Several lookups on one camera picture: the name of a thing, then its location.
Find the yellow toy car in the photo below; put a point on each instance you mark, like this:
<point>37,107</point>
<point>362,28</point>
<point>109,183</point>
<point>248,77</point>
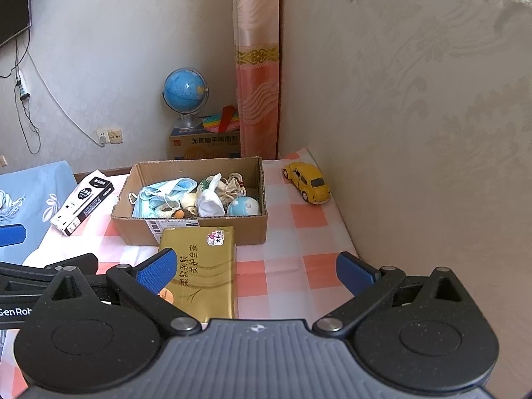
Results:
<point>309,183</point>

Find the gold tissue pack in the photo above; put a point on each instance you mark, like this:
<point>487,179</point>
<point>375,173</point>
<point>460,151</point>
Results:
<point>203,274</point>

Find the red toy piece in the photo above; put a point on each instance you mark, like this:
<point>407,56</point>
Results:
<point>227,116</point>

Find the beige patterned panel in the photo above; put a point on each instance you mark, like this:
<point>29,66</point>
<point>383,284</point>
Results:
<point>415,133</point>

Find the floral sachet with green tassel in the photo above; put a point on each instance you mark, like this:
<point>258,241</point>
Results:
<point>203,185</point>

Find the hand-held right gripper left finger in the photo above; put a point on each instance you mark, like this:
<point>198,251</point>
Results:
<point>156,271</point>

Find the beige wall socket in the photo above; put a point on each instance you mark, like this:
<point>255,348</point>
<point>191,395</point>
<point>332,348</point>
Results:
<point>115,135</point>

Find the blue floral bedsheet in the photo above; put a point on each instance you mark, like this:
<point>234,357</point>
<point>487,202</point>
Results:
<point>37,183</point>

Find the black television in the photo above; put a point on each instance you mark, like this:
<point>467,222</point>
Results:
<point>12,0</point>

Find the pink patterned curtain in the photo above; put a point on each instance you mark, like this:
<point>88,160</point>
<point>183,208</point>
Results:
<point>257,70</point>

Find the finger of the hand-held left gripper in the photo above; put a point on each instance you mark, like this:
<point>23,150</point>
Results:
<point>11,235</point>
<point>25,272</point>

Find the cream knitted scrunchie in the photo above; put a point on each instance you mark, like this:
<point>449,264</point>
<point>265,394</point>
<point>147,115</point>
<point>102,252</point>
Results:
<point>188,201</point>

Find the printed orange carton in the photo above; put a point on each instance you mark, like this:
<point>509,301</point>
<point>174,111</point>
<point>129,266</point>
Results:
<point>203,143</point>

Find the rainbow pop toy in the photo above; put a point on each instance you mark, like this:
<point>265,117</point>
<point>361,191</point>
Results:
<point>212,122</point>

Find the white wall socket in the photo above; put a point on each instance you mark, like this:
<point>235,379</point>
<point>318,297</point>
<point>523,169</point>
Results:
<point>102,136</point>

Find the blue desk globe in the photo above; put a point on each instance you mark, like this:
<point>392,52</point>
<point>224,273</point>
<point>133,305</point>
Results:
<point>185,89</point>

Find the pink checkered tablecloth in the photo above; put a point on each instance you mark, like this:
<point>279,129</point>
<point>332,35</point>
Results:
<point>291,266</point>

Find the brown cardboard box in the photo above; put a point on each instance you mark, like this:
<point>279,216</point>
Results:
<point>249,228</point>

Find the small orange plush piece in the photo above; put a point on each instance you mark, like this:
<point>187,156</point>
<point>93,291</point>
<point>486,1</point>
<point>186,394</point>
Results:
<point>179,214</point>

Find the pale blue round plush toy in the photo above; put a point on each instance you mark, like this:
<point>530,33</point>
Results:
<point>243,207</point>

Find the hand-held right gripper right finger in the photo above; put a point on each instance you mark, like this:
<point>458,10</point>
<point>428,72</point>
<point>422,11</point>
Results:
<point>356,272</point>

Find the hanging power strip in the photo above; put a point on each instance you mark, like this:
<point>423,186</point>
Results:
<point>23,85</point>

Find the black and white carton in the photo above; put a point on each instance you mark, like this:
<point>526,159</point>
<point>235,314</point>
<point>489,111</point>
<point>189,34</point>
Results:
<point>83,201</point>

